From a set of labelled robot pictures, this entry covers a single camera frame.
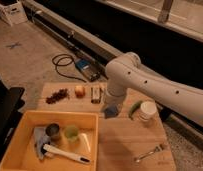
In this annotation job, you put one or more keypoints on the black chair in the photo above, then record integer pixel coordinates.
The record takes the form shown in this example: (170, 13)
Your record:
(10, 103)

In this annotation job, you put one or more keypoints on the blue sponge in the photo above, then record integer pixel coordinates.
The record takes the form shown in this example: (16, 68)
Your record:
(111, 112)

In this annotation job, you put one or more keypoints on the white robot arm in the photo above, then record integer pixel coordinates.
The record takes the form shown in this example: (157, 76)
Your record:
(125, 72)

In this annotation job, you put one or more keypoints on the blue black power device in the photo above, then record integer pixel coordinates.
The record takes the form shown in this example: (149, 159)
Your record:
(87, 70)

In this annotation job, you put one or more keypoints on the yellow plastic bin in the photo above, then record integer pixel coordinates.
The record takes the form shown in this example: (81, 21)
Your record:
(21, 156)

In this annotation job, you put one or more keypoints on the white cardboard box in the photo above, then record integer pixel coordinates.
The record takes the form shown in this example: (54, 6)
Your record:
(13, 14)

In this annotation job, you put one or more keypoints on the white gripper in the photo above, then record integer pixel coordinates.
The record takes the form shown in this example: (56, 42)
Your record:
(112, 100)

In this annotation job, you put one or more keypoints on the green pepper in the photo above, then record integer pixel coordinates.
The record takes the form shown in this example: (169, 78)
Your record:
(133, 109)

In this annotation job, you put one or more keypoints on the bunch of dark grapes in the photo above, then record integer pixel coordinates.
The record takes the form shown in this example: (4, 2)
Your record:
(57, 96)

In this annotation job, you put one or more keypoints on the grey blue cloth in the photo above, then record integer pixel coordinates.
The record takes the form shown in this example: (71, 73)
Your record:
(40, 139)

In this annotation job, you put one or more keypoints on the white paper cup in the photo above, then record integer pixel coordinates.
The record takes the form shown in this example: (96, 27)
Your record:
(147, 110)

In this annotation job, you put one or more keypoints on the metal can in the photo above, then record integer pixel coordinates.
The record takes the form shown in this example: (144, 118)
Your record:
(53, 131)

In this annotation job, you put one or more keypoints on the green plastic cup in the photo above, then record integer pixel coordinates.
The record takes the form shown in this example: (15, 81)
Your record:
(71, 132)

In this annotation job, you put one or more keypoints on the orange apple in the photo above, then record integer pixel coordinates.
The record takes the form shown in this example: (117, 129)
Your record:
(79, 91)

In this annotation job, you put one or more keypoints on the small dark rectangular box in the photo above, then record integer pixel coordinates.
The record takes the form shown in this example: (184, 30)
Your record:
(95, 95)

